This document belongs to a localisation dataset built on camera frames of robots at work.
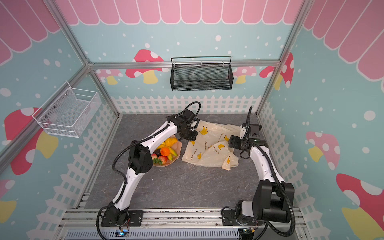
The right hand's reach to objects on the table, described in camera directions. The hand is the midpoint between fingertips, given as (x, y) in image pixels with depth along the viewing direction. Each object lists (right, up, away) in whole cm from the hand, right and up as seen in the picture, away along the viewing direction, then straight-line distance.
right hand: (235, 141), depth 87 cm
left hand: (-24, 0, +8) cm, 25 cm away
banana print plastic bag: (-13, -4, +2) cm, 14 cm away
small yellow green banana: (-39, -10, +5) cm, 40 cm away
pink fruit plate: (-36, -5, +10) cm, 37 cm away
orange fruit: (-42, -6, +2) cm, 42 cm away
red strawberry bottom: (-43, -11, +2) cm, 44 cm away
